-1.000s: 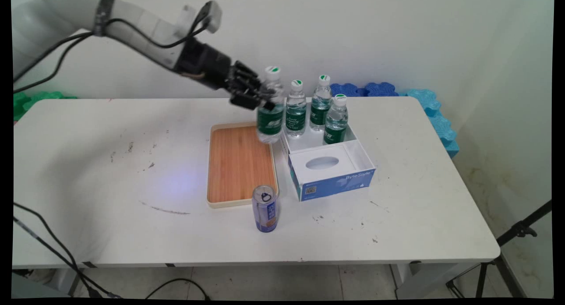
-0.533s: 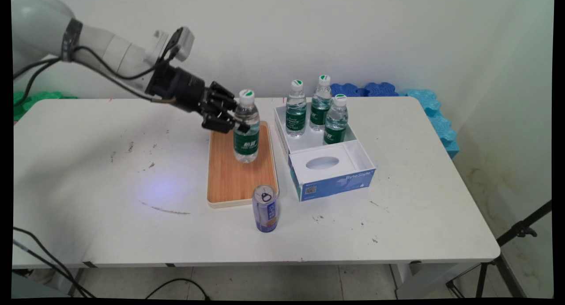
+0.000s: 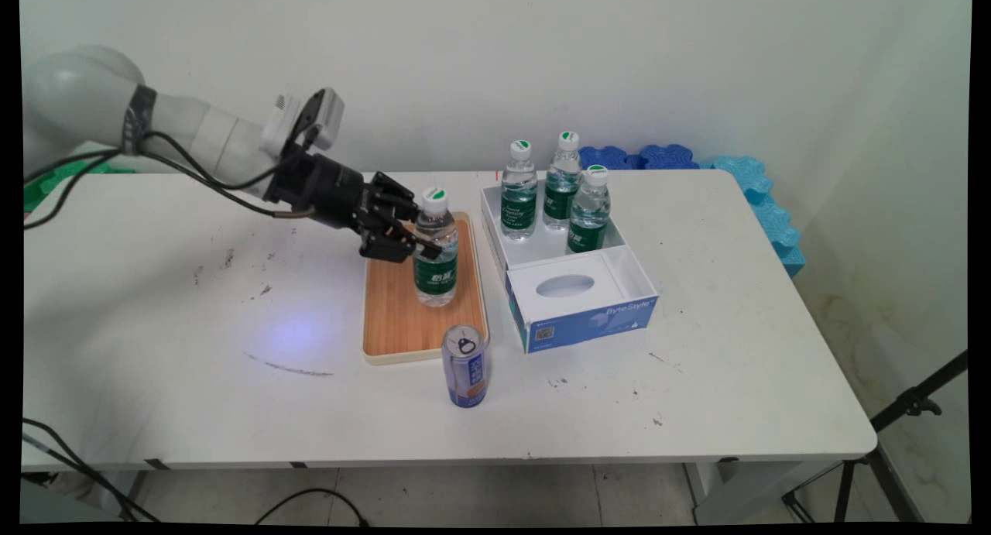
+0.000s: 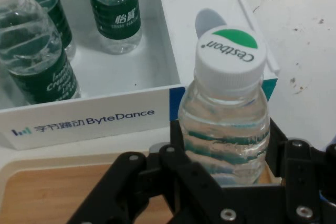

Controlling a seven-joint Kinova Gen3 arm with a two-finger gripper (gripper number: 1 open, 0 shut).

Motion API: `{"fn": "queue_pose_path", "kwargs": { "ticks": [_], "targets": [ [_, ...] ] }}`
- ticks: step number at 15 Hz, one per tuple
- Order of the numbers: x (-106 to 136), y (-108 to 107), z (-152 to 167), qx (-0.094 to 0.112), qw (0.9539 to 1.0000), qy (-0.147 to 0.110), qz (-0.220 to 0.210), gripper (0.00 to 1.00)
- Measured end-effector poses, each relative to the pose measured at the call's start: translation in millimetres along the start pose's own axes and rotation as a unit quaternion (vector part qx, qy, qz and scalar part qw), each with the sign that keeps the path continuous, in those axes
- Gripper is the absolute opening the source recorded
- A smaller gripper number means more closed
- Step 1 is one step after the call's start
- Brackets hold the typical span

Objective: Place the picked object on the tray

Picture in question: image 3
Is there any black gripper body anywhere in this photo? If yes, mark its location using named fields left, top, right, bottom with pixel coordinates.
left=267, top=153, right=377, bottom=231

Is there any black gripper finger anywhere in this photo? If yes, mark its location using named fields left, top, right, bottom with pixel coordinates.
left=370, top=171, right=423, bottom=221
left=358, top=218, right=444, bottom=264

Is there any green label water bottle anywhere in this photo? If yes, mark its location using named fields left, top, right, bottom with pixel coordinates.
left=500, top=140, right=539, bottom=242
left=543, top=131, right=582, bottom=231
left=566, top=165, right=612, bottom=255
left=412, top=185, right=460, bottom=309

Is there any wooden tray with cream rim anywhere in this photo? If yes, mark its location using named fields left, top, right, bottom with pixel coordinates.
left=362, top=211, right=490, bottom=365

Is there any blue and silver drink can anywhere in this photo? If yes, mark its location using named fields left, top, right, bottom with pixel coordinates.
left=441, top=324, right=490, bottom=409

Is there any dark blue foam mat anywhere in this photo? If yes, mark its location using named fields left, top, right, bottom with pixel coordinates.
left=579, top=146, right=642, bottom=172
left=639, top=144, right=701, bottom=170

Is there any white ByteDance cardboard box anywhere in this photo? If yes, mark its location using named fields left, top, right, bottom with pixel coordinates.
left=480, top=180, right=660, bottom=355

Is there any green foam mat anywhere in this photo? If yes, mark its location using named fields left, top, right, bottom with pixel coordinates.
left=23, top=157, right=137, bottom=212

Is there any light blue foam mat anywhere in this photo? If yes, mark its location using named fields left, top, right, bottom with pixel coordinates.
left=749, top=194, right=808, bottom=279
left=701, top=155, right=775, bottom=204

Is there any white table leg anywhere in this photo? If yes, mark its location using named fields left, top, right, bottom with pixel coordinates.
left=684, top=461, right=846, bottom=525

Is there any black tripod stand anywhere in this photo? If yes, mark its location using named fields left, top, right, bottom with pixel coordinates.
left=782, top=351, right=969, bottom=524

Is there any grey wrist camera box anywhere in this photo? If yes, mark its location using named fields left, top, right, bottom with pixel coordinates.
left=262, top=87, right=345, bottom=155

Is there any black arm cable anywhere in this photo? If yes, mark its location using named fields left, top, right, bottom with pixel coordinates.
left=142, top=125, right=320, bottom=191
left=23, top=149, right=318, bottom=231

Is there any black velcro strap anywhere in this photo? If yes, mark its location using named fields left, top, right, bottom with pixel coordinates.
left=122, top=84, right=159, bottom=157

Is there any black floor cable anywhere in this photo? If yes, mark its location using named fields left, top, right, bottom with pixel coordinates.
left=254, top=487, right=370, bottom=527
left=22, top=417, right=161, bottom=525

